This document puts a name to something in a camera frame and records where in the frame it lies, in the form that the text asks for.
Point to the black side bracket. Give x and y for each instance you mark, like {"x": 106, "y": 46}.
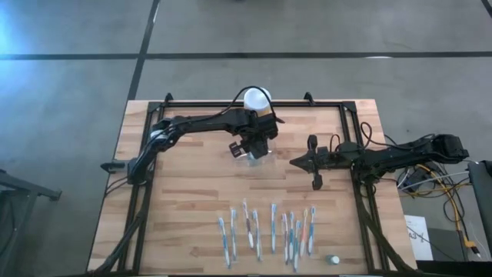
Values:
{"x": 113, "y": 166}

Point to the dark grey case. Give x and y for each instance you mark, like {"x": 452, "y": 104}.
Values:
{"x": 482, "y": 200}

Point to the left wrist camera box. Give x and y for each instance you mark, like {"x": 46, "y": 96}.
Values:
{"x": 268, "y": 124}

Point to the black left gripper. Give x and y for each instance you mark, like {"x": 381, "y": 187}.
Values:
{"x": 257, "y": 144}

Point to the clear acrylic organizer box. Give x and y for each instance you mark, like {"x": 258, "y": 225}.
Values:
{"x": 273, "y": 157}

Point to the orange white toothbrush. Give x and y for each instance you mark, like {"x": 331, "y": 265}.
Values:
{"x": 304, "y": 232}

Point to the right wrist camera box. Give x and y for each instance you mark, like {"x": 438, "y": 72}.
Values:
{"x": 349, "y": 147}

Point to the white paper sheet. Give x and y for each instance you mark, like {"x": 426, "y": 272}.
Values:
{"x": 417, "y": 238}

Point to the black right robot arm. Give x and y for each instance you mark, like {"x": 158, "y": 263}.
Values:
{"x": 403, "y": 155}

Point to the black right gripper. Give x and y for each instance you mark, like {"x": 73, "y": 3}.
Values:
{"x": 334, "y": 157}

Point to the black power adapter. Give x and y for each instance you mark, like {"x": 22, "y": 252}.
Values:
{"x": 415, "y": 177}

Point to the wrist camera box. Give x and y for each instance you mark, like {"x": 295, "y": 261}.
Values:
{"x": 268, "y": 124}
{"x": 349, "y": 147}

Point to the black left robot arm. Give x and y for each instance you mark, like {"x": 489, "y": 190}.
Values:
{"x": 207, "y": 121}

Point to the black metal stand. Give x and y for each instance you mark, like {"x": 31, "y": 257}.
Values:
{"x": 23, "y": 186}

